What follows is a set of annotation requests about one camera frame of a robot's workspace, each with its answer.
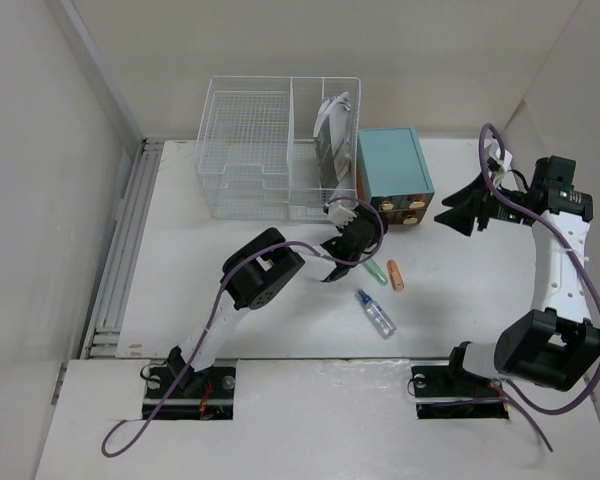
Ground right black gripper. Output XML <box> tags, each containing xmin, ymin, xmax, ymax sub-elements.
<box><xmin>434</xmin><ymin>167</ymin><xmax>530</xmax><ymax>237</ymax></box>

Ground teal orange drawer box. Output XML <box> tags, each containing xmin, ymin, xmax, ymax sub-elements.
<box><xmin>356</xmin><ymin>127</ymin><xmax>435</xmax><ymax>227</ymax></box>

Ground grey white manual booklet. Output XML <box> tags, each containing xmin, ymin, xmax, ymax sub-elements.
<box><xmin>313</xmin><ymin>91</ymin><xmax>352</xmax><ymax>197</ymax></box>

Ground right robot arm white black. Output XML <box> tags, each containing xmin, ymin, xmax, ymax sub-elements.
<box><xmin>434</xmin><ymin>156</ymin><xmax>600</xmax><ymax>394</ymax></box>

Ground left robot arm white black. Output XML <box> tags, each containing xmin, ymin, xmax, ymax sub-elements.
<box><xmin>166</xmin><ymin>202</ymin><xmax>388</xmax><ymax>397</ymax></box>

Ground green highlighter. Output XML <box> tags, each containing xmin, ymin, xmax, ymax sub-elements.
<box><xmin>364</xmin><ymin>259</ymin><xmax>389</xmax><ymax>286</ymax></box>

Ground orange highlighter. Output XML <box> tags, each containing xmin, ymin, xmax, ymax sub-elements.
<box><xmin>387</xmin><ymin>260</ymin><xmax>405</xmax><ymax>292</ymax></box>

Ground clear bottle blue cap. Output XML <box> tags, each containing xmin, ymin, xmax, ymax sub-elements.
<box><xmin>357</xmin><ymin>289</ymin><xmax>396</xmax><ymax>339</ymax></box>

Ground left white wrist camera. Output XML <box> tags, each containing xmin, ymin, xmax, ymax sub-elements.
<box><xmin>323</xmin><ymin>201</ymin><xmax>357</xmax><ymax>228</ymax></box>

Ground white wire desk organizer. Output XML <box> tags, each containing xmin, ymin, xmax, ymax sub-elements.
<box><xmin>194</xmin><ymin>76</ymin><xmax>361</xmax><ymax>222</ymax></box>

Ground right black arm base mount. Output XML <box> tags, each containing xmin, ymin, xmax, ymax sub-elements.
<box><xmin>407</xmin><ymin>342</ymin><xmax>509</xmax><ymax>420</ymax></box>

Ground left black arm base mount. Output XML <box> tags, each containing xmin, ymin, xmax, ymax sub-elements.
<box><xmin>140</xmin><ymin>360</ymin><xmax>237</xmax><ymax>421</ymax></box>

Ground aluminium rail frame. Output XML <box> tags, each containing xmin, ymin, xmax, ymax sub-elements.
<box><xmin>77</xmin><ymin>139</ymin><xmax>164</xmax><ymax>360</ymax></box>

